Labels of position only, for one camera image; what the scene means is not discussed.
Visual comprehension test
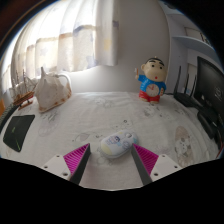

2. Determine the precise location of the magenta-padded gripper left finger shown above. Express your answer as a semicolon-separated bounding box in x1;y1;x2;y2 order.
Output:
41;143;92;186

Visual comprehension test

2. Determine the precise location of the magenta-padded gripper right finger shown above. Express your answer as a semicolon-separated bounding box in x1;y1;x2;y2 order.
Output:
131;143;184;186

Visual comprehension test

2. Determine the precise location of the white cartoon-print computer mouse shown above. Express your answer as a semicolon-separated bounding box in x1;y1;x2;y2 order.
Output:
99;129;139;159

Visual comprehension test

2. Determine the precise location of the black mouse pad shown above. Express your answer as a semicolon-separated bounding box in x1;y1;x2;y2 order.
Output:
2;114;36;153

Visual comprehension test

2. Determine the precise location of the white printed tablecloth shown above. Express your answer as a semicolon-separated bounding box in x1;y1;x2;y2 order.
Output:
0;91;221;191

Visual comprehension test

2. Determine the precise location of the large white conch shell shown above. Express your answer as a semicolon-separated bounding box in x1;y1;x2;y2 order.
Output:
34;66;73;114

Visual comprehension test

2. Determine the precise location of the black box device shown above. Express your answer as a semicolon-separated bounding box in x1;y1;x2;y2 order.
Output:
196;109;223;139

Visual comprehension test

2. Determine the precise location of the cartoon boy figurine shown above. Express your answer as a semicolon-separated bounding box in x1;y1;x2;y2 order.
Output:
134;57;167;104

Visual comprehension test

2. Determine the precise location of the wooden model sailing ship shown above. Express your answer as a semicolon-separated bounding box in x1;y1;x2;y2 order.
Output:
9;69;37;111

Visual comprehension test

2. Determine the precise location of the black monitor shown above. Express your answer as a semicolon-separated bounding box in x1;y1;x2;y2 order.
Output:
193;55;224;134

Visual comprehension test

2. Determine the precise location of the white star-print curtain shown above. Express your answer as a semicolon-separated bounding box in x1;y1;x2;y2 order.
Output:
0;0;120;98

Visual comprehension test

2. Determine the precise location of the white shelf unit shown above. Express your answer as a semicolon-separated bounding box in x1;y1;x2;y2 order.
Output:
159;0;224;101

